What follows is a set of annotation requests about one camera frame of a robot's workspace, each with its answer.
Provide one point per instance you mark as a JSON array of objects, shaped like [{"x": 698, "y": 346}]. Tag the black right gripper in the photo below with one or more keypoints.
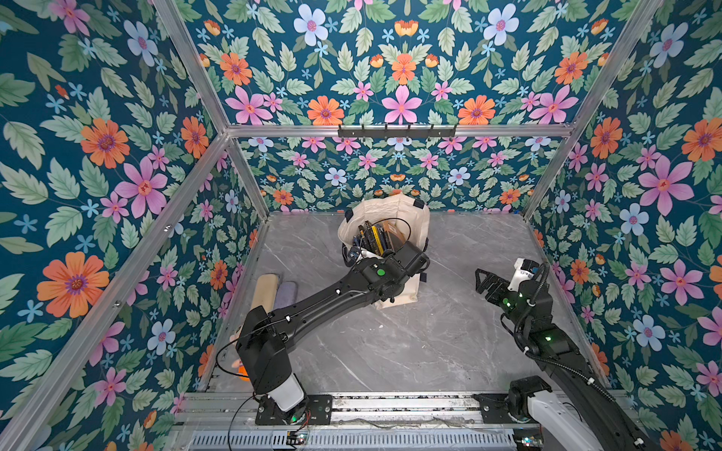
[{"x": 491, "y": 283}]

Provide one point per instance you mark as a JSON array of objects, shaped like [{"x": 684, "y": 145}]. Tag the cream canvas tote bag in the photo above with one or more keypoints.
[{"x": 395, "y": 214}]

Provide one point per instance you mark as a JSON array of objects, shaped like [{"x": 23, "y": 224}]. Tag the brown cover book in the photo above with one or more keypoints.
[{"x": 397, "y": 232}]

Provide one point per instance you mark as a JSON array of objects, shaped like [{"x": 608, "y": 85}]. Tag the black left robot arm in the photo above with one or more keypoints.
[{"x": 267, "y": 338}]

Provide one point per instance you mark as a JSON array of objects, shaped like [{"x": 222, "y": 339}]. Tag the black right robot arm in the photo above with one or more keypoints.
[{"x": 597, "y": 421}]

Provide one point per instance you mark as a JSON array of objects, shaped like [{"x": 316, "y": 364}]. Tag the yellow spine book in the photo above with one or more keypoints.
[{"x": 379, "y": 239}]

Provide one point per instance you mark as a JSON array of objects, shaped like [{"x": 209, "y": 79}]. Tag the black spine book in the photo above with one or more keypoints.
[{"x": 366, "y": 239}]

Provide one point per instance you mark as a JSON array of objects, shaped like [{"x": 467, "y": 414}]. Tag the purple fabric glasses case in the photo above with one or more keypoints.
[{"x": 286, "y": 295}]

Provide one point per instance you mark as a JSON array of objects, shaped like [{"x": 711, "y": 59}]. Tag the beige glasses case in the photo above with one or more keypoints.
[{"x": 265, "y": 292}]

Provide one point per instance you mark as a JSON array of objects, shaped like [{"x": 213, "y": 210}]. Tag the cartoon boy plush doll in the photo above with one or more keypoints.
[{"x": 237, "y": 365}]

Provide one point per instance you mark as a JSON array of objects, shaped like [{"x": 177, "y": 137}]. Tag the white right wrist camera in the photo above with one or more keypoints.
[{"x": 524, "y": 270}]

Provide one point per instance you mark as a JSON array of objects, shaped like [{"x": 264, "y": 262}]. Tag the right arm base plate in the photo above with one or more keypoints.
[{"x": 496, "y": 409}]

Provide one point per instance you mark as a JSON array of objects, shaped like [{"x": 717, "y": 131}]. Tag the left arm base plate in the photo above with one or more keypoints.
[{"x": 314, "y": 410}]

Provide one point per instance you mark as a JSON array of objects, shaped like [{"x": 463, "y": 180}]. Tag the black hook rail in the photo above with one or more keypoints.
[{"x": 398, "y": 131}]

